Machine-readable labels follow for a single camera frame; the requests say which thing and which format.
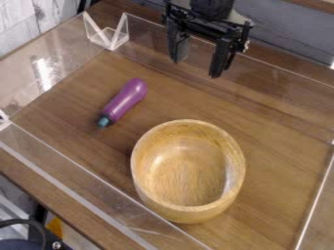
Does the clear acrylic corner bracket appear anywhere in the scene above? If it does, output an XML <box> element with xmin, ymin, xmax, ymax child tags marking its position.
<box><xmin>83</xmin><ymin>13</ymin><xmax>129</xmax><ymax>51</ymax></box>

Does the brown wooden bowl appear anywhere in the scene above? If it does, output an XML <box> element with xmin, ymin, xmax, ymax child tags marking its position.
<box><xmin>131</xmin><ymin>119</ymin><xmax>247</xmax><ymax>224</ymax></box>

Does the purple toy eggplant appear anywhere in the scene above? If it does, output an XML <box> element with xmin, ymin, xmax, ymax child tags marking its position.
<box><xmin>97</xmin><ymin>78</ymin><xmax>147</xmax><ymax>128</ymax></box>

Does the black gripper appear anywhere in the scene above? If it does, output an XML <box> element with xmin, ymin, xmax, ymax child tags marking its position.
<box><xmin>163</xmin><ymin>0</ymin><xmax>254</xmax><ymax>78</ymax></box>

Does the black clamp with screw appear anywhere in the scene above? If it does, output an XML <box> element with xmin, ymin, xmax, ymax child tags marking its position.
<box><xmin>28</xmin><ymin>220</ymin><xmax>73</xmax><ymax>250</ymax></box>

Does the black cable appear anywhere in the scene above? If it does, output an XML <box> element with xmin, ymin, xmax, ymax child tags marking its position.
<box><xmin>0</xmin><ymin>218</ymin><xmax>46</xmax><ymax>250</ymax></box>

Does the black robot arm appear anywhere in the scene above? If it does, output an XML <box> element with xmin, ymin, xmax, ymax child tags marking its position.
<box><xmin>163</xmin><ymin>0</ymin><xmax>254</xmax><ymax>78</ymax></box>

